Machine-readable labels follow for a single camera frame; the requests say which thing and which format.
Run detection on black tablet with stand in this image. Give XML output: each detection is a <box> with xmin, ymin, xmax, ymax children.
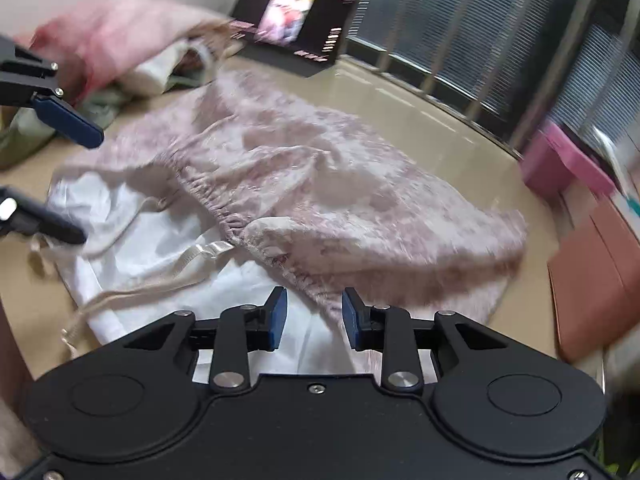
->
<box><xmin>230</xmin><ymin>0</ymin><xmax>357</xmax><ymax>79</ymax></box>

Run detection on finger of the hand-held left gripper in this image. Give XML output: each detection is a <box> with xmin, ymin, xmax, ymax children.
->
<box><xmin>0</xmin><ymin>35</ymin><xmax>106</xmax><ymax>149</ymax></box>
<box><xmin>0</xmin><ymin>185</ymin><xmax>87</xmax><ymax>247</ymax></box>

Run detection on green garment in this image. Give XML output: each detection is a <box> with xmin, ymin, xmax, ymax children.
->
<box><xmin>0</xmin><ymin>67</ymin><xmax>213</xmax><ymax>171</ymax></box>

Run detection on dark window blinds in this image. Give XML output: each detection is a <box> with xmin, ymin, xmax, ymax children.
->
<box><xmin>340</xmin><ymin>0</ymin><xmax>640</xmax><ymax>151</ymax></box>

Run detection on brown floral garment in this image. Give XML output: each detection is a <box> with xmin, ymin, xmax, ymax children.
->
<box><xmin>175</xmin><ymin>45</ymin><xmax>213</xmax><ymax>76</ymax></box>

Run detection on cream garment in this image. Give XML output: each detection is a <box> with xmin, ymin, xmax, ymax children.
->
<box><xmin>117</xmin><ymin>40</ymin><xmax>221</xmax><ymax>98</ymax></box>

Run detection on metal window railing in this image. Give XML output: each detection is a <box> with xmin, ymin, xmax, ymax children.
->
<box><xmin>332</xmin><ymin>0</ymin><xmax>640</xmax><ymax>171</ymax></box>

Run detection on lilac floral skirt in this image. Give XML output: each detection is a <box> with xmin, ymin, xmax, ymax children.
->
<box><xmin>47</xmin><ymin>67</ymin><xmax>531</xmax><ymax>376</ymax></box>

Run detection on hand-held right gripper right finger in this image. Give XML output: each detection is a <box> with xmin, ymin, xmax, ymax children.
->
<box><xmin>341</xmin><ymin>287</ymin><xmax>509</xmax><ymax>394</ymax></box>

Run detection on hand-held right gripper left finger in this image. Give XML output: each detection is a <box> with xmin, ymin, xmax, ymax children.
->
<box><xmin>121</xmin><ymin>286</ymin><xmax>289</xmax><ymax>395</ymax></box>

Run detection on pink sheer garment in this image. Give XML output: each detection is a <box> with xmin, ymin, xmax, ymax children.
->
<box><xmin>12</xmin><ymin>0</ymin><xmax>236</xmax><ymax>106</ymax></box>

